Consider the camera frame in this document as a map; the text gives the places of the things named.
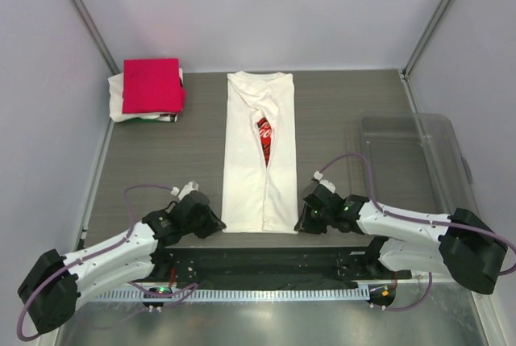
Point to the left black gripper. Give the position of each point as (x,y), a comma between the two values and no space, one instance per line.
(214,223)

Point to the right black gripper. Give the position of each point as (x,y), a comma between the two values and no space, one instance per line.
(306,225)

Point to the white Coca-Cola t-shirt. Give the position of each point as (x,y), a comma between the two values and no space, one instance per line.
(260,184)

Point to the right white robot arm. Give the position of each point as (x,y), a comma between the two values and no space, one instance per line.
(458,245)

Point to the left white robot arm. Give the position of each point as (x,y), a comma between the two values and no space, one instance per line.
(59,285)

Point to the clear plastic bin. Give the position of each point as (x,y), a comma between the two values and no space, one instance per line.
(416,162)

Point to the folded green t-shirt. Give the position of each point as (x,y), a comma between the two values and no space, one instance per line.
(166,118)

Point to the folded pink t-shirt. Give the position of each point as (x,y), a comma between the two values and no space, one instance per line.
(152,86)

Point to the folded white t-shirt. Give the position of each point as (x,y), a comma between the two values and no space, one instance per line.
(116,99)

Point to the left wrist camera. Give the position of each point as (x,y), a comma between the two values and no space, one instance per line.
(188,188)

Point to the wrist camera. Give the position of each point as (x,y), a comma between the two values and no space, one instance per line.
(188,188)
(318,177)

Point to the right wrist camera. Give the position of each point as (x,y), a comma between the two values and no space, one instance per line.
(318,177)

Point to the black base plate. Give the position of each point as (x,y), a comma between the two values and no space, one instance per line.
(200,264)

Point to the white slotted cable duct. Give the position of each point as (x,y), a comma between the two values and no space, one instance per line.
(131,294)

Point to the left aluminium frame post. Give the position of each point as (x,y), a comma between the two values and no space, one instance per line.
(88,22)

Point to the aluminium frame post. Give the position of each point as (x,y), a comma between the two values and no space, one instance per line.
(432,26)
(88,22)

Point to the right aluminium frame post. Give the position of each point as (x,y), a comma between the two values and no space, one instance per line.
(432,26)

